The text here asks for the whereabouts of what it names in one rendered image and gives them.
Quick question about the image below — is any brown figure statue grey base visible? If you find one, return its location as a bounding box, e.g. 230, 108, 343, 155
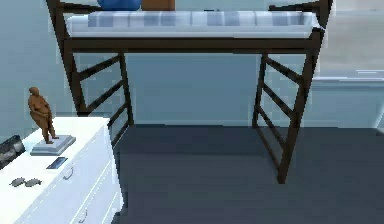
27, 86, 77, 157

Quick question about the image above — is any dark wooden loft bed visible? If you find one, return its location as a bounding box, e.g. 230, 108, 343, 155
45, 0, 334, 185

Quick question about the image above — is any brown square pillow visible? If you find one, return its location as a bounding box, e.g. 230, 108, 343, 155
140, 0, 176, 12

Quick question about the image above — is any white chest of drawers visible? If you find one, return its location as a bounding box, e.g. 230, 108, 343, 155
0, 116, 124, 224

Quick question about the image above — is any blue round pillow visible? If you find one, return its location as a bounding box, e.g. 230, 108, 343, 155
97, 0, 142, 12

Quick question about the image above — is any black grey box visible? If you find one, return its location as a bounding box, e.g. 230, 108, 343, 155
0, 134, 27, 171

